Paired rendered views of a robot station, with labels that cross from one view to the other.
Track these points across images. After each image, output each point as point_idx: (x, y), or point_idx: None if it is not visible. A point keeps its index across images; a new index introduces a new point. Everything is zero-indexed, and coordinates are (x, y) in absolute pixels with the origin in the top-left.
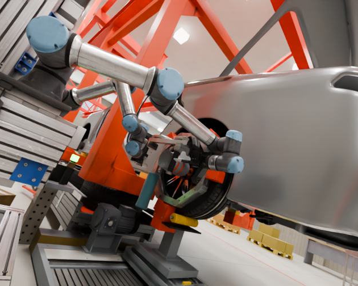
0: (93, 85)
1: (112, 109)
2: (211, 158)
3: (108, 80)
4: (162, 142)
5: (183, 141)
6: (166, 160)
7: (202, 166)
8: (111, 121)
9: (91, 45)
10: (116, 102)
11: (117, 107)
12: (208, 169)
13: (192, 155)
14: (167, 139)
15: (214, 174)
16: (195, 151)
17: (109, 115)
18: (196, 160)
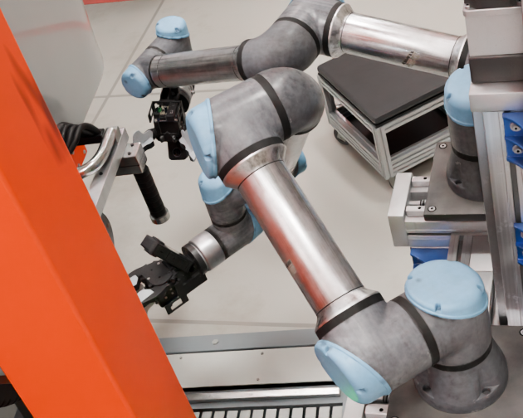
0: (322, 221)
1: (127, 362)
2: (188, 89)
3: (286, 167)
4: (101, 214)
5: (122, 141)
6: (108, 233)
7: (185, 118)
8: (166, 355)
9: (450, 33)
10: (116, 319)
11: (137, 311)
12: (71, 157)
13: (179, 123)
14: (103, 188)
15: (80, 148)
16: (174, 113)
17: (139, 386)
18: (184, 119)
